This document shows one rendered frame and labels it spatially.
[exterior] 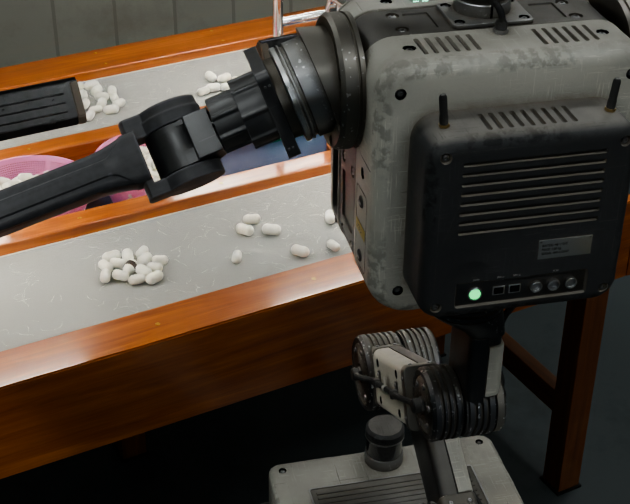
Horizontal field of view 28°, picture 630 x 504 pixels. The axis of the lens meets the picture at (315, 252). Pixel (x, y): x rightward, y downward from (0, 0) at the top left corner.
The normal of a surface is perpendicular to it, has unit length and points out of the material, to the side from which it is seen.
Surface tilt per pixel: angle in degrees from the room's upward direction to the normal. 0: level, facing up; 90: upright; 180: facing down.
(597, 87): 90
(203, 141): 54
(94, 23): 90
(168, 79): 0
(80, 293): 0
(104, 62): 0
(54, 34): 90
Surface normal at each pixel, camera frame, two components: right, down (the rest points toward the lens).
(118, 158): 0.12, -0.13
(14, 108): 0.40, -0.05
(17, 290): 0.00, -0.85
